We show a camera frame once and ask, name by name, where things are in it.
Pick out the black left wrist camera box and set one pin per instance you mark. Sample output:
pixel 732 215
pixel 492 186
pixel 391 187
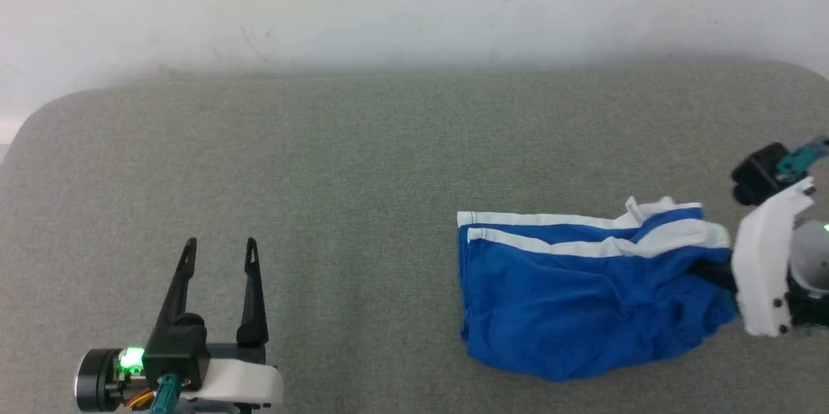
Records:
pixel 175 356

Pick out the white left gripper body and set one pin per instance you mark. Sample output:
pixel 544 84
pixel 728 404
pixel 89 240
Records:
pixel 239 385

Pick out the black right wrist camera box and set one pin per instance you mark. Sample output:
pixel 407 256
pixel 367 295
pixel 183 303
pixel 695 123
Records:
pixel 761 171

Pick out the grey fabric sofa seat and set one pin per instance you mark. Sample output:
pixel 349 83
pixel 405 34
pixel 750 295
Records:
pixel 324 174

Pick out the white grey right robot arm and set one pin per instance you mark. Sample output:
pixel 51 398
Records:
pixel 809 252

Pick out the blue shorts with white stripes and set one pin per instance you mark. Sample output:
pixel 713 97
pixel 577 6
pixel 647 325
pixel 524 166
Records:
pixel 570 304

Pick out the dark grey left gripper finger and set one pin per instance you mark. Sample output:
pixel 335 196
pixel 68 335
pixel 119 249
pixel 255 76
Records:
pixel 178 291
pixel 252 304

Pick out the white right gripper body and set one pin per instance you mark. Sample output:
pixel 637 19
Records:
pixel 761 265

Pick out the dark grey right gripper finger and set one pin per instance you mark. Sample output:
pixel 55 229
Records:
pixel 719 276

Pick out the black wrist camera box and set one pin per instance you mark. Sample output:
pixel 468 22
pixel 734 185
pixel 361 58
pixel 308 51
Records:
pixel 175 356
pixel 761 171

